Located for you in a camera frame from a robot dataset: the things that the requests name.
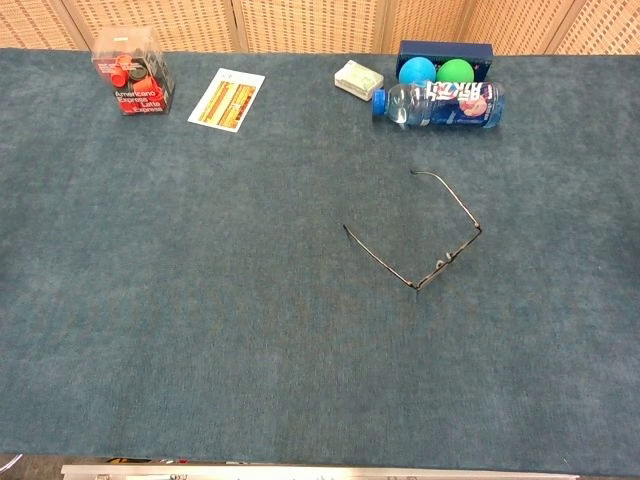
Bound thin-framed eyeglasses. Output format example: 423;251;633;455
342;168;484;292

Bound clear box with red cups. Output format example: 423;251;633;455
91;25;177;117

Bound small white green box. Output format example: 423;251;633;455
333;59;385;103

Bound white card with orange print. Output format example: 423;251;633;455
187;67;267;134

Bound green ball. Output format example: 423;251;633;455
436;58;475;84

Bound plastic bottle with blue label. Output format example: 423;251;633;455
371;79;507;131

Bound aluminium rail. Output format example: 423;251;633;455
59;463;581;480

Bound blue felt table mat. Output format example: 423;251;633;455
0;47;640;476

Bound woven rattan folding screen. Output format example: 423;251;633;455
0;0;640;56

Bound dark blue box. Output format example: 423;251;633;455
396;39;495;81

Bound blue ball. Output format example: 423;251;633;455
398;57;438;86

